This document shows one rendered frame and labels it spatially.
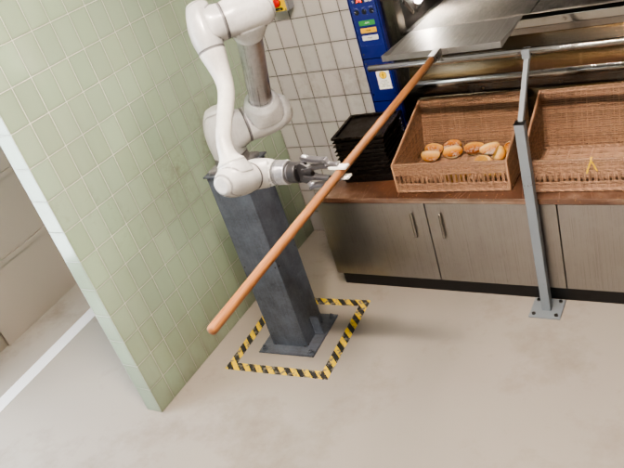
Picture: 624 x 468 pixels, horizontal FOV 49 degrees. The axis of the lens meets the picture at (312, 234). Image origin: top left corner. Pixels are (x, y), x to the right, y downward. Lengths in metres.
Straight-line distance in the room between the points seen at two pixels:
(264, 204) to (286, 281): 0.40
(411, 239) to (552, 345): 0.82
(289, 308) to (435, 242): 0.77
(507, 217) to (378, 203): 0.63
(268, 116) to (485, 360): 1.42
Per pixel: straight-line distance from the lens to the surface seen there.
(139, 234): 3.30
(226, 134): 2.41
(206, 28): 2.55
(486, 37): 3.22
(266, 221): 3.14
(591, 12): 3.30
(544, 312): 3.36
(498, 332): 3.30
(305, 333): 3.46
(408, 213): 3.34
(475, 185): 3.20
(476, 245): 3.32
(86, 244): 3.10
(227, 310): 1.85
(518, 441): 2.84
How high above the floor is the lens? 2.14
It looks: 29 degrees down
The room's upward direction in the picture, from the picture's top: 19 degrees counter-clockwise
